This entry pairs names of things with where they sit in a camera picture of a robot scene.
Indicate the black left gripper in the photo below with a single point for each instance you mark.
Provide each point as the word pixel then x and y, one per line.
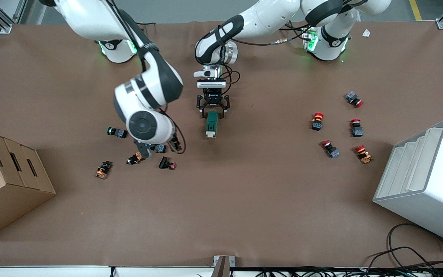
pixel 212 96

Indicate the white stepped storage bin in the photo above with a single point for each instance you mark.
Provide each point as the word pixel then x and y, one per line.
pixel 437 200

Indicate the black red button switch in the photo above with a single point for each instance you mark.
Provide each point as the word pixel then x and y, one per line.
pixel 164 162

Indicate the red pushbutton switch orange body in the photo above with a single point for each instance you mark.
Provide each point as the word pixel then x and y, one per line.
pixel 364 157
pixel 317 124

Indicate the white paper scrap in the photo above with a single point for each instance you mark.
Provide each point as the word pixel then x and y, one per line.
pixel 366 33

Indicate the white table edge rail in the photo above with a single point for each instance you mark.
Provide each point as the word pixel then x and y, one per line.
pixel 52 272

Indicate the red pushbutton switch blue body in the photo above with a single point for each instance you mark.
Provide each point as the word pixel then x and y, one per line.
pixel 357 132
pixel 333 153
pixel 351 97

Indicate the brown cardboard stepped box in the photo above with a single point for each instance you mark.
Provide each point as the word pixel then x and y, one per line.
pixel 6 204

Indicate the brown table mat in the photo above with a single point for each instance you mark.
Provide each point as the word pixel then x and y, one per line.
pixel 244 200

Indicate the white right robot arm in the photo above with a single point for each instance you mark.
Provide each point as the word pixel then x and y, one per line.
pixel 144 123

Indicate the green load switch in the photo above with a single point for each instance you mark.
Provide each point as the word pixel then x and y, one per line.
pixel 211 127

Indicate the green mushroom pushbutton switch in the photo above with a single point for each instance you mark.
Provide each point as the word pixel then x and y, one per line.
pixel 119 133
pixel 161 148

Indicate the aluminium camera bracket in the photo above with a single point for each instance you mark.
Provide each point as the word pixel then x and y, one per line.
pixel 223 267

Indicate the black selector switch orange body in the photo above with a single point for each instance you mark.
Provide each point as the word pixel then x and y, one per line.
pixel 102 172
pixel 139 156

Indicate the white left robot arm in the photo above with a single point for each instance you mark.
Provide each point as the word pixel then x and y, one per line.
pixel 267 19

